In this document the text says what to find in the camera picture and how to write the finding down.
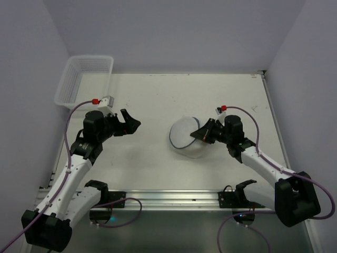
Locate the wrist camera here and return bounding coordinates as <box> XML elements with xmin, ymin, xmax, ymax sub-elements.
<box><xmin>97</xmin><ymin>95</ymin><xmax>114</xmax><ymax>110</ymax></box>
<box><xmin>216</xmin><ymin>105</ymin><xmax>227</xmax><ymax>119</ymax></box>

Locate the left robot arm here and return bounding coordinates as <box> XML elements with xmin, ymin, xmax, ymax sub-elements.
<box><xmin>21</xmin><ymin>109</ymin><xmax>141</xmax><ymax>252</ymax></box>

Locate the white mesh laundry bag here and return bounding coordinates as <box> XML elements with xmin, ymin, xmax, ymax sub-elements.
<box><xmin>168</xmin><ymin>116</ymin><xmax>207</xmax><ymax>159</ymax></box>

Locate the aluminium mounting rail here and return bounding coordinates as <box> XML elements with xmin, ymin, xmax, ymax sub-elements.
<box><xmin>35</xmin><ymin>188</ymin><xmax>280</xmax><ymax>211</ymax></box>

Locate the white plastic basket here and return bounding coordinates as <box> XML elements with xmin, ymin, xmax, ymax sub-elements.
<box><xmin>54</xmin><ymin>55</ymin><xmax>114</xmax><ymax>109</ymax></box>

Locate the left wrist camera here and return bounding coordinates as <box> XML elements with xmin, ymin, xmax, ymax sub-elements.
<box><xmin>97</xmin><ymin>95</ymin><xmax>114</xmax><ymax>110</ymax></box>

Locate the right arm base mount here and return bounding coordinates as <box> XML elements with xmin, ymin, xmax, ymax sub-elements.
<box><xmin>217</xmin><ymin>179</ymin><xmax>265</xmax><ymax>215</ymax></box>

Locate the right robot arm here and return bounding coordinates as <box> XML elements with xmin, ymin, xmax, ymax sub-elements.
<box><xmin>190</xmin><ymin>115</ymin><xmax>321</xmax><ymax>227</ymax></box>

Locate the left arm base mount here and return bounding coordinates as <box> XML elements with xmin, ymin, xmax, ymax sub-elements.
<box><xmin>89</xmin><ymin>191</ymin><xmax>126</xmax><ymax>224</ymax></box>

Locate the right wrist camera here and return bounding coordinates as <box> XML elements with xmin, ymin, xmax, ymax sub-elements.
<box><xmin>216</xmin><ymin>105</ymin><xmax>227</xmax><ymax>119</ymax></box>

